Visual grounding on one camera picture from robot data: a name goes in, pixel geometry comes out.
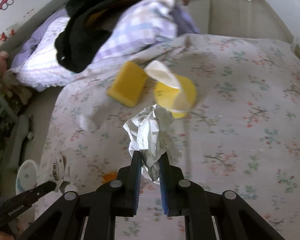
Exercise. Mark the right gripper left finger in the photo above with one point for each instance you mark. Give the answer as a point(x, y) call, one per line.
point(129, 192)

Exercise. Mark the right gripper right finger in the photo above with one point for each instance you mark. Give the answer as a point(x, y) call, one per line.
point(173, 196)

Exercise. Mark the orange peel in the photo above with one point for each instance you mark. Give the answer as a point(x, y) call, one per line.
point(109, 177)

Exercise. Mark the white paper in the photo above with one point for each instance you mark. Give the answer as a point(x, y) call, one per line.
point(150, 134)

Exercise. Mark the small white tissue wad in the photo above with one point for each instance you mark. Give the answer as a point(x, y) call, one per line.
point(88, 122)

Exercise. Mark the white plastic trash bin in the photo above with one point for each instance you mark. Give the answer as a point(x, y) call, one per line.
point(26, 176)

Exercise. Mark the grey rolling chair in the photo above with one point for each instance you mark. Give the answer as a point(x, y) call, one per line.
point(20, 131)

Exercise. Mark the yellow paper cup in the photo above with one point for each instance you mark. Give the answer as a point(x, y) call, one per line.
point(174, 92)

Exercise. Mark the yellow sponge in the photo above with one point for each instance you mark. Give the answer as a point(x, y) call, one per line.
point(128, 84)

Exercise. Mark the plush toy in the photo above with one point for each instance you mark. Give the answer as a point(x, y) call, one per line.
point(9, 84)

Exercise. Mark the purple checked quilt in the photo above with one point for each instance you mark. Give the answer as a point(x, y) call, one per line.
point(144, 24)

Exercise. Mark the black garment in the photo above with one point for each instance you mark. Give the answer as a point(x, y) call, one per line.
point(84, 34)

